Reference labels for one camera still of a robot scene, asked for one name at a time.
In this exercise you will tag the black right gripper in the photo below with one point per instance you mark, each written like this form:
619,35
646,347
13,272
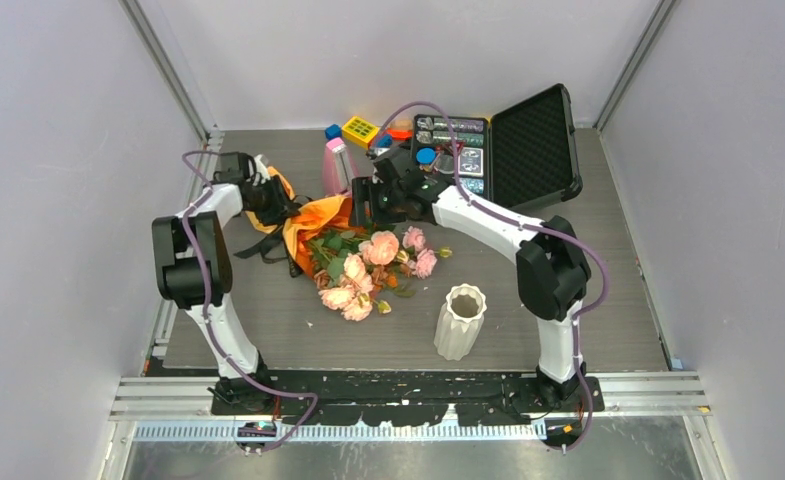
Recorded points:
364,188

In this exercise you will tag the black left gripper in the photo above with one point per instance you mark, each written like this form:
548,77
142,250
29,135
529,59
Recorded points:
282,207

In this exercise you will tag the black printed ribbon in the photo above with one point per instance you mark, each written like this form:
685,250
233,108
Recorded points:
271,248

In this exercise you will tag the orange flower bouquet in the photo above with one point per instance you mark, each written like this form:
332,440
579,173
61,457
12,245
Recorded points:
352,267

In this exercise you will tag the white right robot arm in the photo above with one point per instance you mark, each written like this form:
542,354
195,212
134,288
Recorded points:
552,271

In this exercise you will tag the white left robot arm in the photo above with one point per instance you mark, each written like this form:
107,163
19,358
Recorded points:
193,266

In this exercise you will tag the white ribbed vase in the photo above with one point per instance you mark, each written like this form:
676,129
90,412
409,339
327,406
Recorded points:
459,322

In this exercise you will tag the pink metronome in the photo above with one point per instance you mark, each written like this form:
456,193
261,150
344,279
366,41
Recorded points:
338,168

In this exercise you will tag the yellow toy block house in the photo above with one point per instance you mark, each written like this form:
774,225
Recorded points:
361,132

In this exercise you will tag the blue toy block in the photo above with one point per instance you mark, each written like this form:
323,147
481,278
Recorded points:
332,132

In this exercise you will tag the orange toy piece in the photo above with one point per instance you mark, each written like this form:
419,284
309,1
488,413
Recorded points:
400,129

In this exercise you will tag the blue round poker chip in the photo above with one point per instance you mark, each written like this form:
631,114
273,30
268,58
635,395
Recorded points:
425,156

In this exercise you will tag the black open poker case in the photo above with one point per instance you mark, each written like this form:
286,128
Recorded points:
523,157

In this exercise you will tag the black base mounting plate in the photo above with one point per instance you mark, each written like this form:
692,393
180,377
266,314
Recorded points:
401,398

